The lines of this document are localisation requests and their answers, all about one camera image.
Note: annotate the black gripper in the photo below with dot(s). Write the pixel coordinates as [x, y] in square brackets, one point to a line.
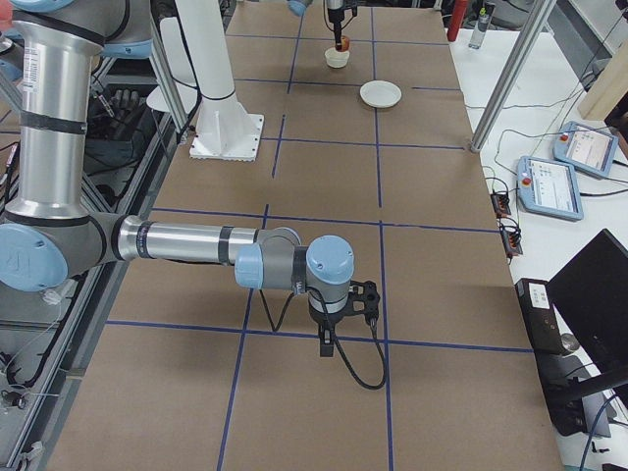
[326, 321]
[336, 13]

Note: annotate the red yellow apple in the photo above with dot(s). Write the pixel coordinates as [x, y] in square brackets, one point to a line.
[343, 45]

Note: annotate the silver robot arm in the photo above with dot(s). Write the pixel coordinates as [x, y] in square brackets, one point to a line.
[48, 236]
[299, 7]

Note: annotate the white bowl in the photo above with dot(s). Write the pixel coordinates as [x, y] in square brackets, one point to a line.
[336, 59]

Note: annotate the white plate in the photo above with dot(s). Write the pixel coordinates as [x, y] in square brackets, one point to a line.
[380, 94]

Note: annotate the red bottle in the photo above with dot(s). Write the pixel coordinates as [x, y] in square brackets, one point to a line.
[456, 19]

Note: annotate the clear water bottle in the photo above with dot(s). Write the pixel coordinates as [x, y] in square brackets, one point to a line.
[482, 24]

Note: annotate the near black orange connector box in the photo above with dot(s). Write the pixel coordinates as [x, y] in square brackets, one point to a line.
[510, 233]

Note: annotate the black orange connector box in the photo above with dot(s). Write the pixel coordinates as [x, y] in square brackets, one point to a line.
[500, 198]
[510, 233]

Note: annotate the black computer box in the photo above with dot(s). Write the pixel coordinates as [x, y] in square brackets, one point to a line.
[557, 364]

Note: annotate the far black orange connector box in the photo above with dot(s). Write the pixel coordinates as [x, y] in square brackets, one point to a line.
[500, 198]

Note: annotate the near teach pendant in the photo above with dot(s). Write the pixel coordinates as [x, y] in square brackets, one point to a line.
[548, 187]

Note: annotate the teach pendant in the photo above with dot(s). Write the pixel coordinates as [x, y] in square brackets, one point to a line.
[548, 187]
[590, 151]

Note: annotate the black monitor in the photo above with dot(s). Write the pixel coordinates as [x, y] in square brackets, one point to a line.
[590, 293]

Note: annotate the far teach pendant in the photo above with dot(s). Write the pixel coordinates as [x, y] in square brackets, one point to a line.
[590, 151]

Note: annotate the wooden board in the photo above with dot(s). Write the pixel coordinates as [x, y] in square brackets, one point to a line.
[609, 88]

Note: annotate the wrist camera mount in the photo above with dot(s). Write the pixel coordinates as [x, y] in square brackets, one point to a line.
[363, 300]

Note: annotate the white pedestal column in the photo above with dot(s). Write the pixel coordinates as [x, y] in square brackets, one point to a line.
[223, 130]

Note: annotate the aluminium frame post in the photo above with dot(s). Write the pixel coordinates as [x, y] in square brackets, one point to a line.
[522, 47]

